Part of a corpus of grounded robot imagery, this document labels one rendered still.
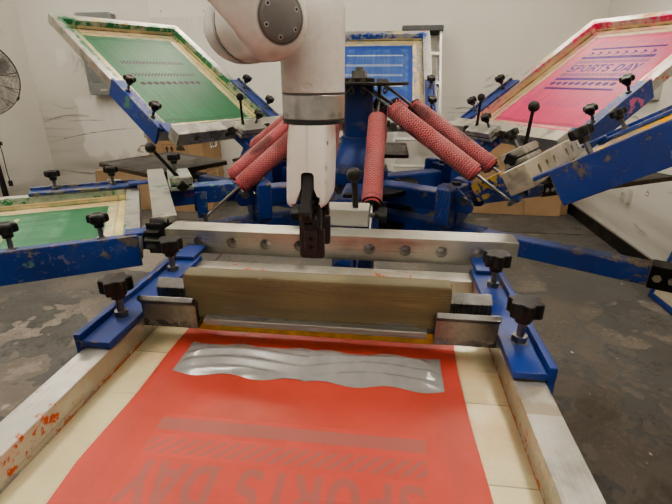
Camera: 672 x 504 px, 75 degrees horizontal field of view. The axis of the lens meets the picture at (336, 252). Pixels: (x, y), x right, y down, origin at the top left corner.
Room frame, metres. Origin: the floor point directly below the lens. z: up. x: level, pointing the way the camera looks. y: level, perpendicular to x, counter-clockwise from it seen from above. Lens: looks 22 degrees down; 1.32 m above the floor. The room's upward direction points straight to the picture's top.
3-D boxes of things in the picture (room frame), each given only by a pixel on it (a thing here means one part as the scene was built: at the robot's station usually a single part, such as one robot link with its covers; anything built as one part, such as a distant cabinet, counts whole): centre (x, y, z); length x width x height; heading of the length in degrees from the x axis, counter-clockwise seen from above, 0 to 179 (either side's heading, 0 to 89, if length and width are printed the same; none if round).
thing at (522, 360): (0.57, -0.25, 0.98); 0.30 x 0.05 x 0.07; 173
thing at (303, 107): (0.56, 0.03, 1.29); 0.09 x 0.07 x 0.03; 172
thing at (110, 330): (0.63, 0.30, 0.98); 0.30 x 0.05 x 0.07; 173
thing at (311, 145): (0.55, 0.03, 1.23); 0.10 x 0.07 x 0.11; 172
